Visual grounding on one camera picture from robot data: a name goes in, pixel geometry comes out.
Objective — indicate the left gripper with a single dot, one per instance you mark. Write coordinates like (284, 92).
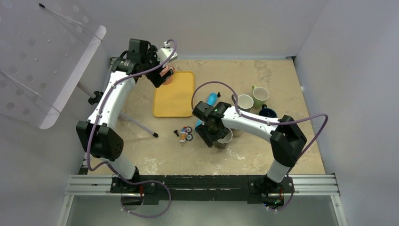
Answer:
(156, 79)

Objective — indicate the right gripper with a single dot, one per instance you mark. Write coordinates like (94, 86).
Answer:
(202, 130)

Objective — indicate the black mug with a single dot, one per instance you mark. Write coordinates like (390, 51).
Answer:
(223, 143)

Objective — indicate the grey mug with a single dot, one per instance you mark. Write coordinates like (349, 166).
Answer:
(243, 102)

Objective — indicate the dark blue mug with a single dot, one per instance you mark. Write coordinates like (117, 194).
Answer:
(265, 111)

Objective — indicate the light green mug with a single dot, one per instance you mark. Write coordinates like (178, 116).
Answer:
(259, 95)

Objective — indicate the pink mug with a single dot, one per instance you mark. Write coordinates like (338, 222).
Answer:
(167, 73)

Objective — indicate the cream mug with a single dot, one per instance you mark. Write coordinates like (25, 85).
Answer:
(236, 132)

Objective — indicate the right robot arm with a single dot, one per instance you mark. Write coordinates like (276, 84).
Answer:
(285, 137)

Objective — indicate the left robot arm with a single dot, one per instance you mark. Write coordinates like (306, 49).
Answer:
(101, 143)

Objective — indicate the poker chip 100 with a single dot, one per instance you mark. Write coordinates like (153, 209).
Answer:
(188, 130)

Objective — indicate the poker chip 50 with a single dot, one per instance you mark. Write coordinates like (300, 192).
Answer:
(189, 137)

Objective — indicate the ice cream cone toy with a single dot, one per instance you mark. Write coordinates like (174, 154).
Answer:
(183, 135)

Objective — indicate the blue toy microphone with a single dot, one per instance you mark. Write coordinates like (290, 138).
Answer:
(211, 100)

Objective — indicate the yellow tray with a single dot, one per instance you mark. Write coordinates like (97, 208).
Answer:
(174, 100)

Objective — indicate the tripod stand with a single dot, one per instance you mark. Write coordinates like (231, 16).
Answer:
(109, 105)

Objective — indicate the white perforated panel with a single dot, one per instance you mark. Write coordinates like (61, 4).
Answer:
(45, 47)

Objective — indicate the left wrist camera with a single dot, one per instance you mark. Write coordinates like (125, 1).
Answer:
(166, 55)

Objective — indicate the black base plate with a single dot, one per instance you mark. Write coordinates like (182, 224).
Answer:
(252, 189)

